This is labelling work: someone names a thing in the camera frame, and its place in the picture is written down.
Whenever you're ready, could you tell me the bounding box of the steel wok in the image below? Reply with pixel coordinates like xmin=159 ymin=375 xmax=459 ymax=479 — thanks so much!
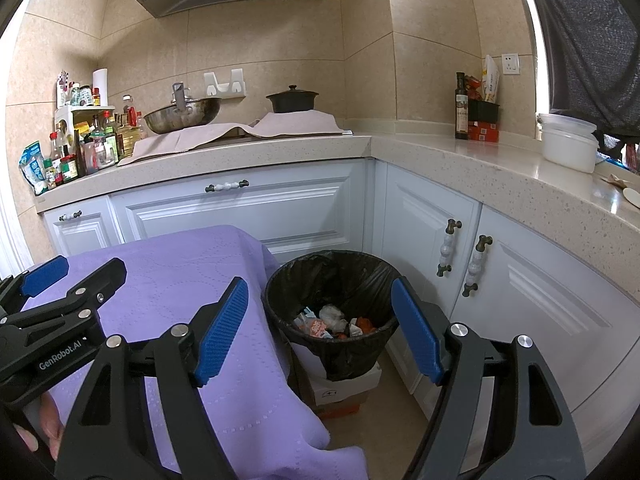
xmin=143 ymin=81 xmax=223 ymax=135

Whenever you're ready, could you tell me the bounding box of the white shelf rack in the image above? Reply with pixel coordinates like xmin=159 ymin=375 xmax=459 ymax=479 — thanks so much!
xmin=54 ymin=105 xmax=115 ymax=133

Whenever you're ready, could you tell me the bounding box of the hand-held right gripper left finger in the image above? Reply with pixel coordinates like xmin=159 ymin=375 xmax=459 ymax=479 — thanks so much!
xmin=54 ymin=276 xmax=250 ymax=480

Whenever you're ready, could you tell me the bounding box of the group of condiment bottles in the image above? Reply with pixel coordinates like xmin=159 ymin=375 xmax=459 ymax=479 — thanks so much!
xmin=42 ymin=69 xmax=123 ymax=191

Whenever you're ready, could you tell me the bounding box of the white orange paper packet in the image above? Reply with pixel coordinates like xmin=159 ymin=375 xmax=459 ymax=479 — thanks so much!
xmin=481 ymin=55 xmax=501 ymax=103

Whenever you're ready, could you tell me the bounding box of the blue white salt bag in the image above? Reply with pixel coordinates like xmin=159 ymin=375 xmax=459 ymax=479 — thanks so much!
xmin=19 ymin=141 xmax=51 ymax=196

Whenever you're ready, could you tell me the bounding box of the narrow white cabinet door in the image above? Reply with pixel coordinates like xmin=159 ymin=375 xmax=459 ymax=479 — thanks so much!
xmin=44 ymin=195 xmax=123 ymax=261

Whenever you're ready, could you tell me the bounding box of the white plastic container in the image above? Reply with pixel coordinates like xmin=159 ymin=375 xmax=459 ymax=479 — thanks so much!
xmin=537 ymin=112 xmax=599 ymax=173

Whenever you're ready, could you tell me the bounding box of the black box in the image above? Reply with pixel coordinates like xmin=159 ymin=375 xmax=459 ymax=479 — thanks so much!
xmin=467 ymin=100 xmax=501 ymax=123

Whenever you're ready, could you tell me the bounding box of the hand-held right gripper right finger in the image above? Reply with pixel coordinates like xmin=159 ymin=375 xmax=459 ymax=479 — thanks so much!
xmin=391 ymin=276 xmax=587 ymax=480

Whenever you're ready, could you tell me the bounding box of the beige stove cover paper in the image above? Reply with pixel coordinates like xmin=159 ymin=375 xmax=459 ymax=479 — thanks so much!
xmin=117 ymin=111 xmax=353 ymax=167

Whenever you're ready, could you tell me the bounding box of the clear orange-dotted wrapper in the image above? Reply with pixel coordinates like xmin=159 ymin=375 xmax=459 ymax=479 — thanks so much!
xmin=295 ymin=310 xmax=331 ymax=339

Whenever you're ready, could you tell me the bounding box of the black pot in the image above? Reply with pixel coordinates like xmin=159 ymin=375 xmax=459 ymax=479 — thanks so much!
xmin=265 ymin=85 xmax=319 ymax=114

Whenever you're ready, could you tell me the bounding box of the yellow cooking oil bottle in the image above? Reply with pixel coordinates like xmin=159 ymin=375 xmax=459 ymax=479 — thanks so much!
xmin=120 ymin=95 xmax=149 ymax=158

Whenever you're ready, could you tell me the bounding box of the sliding glass door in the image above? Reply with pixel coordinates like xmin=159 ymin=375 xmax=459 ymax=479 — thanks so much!
xmin=0 ymin=180 xmax=36 ymax=281

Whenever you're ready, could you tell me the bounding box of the paper towel roll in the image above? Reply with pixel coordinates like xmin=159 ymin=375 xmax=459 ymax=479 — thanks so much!
xmin=92 ymin=68 xmax=109 ymax=107

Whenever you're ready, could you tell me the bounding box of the clear plastic bag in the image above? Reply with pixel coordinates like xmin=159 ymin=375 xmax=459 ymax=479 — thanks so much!
xmin=318 ymin=304 xmax=348 ymax=332

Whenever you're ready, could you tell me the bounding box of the dark oil bottle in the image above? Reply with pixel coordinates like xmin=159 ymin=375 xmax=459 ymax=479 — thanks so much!
xmin=455 ymin=71 xmax=470 ymax=140

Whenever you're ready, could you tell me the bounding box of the person's left hand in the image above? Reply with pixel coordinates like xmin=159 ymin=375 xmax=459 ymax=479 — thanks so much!
xmin=12 ymin=392 xmax=67 ymax=461

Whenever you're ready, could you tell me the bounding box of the white wall holder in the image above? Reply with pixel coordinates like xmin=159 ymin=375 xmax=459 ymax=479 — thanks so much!
xmin=203 ymin=68 xmax=248 ymax=97

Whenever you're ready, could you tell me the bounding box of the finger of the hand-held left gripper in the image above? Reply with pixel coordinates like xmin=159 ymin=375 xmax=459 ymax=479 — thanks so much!
xmin=10 ymin=258 xmax=127 ymax=328
xmin=0 ymin=255 xmax=70 ymax=311

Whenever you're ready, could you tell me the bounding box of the wooden spatula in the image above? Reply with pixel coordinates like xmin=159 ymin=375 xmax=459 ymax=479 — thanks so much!
xmin=600 ymin=174 xmax=640 ymax=210

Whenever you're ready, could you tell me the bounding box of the wide white cabinet door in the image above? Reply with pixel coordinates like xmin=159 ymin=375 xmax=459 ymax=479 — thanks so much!
xmin=110 ymin=160 xmax=373 ymax=266

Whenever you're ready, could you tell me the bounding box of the purple tablecloth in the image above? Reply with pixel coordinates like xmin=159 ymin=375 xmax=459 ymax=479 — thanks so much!
xmin=20 ymin=225 xmax=371 ymax=480

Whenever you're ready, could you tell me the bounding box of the red box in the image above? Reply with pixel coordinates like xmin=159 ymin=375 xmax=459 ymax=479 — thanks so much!
xmin=467 ymin=121 xmax=501 ymax=142

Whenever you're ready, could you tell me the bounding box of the dark grey curtain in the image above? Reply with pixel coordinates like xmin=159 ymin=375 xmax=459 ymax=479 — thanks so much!
xmin=520 ymin=0 xmax=640 ymax=137

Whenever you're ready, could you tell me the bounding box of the bin with black liner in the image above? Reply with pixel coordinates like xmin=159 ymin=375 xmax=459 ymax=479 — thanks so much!
xmin=262 ymin=250 xmax=403 ymax=382

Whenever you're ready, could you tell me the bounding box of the white cardboard box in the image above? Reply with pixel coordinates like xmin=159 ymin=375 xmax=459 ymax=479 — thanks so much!
xmin=300 ymin=360 xmax=383 ymax=421

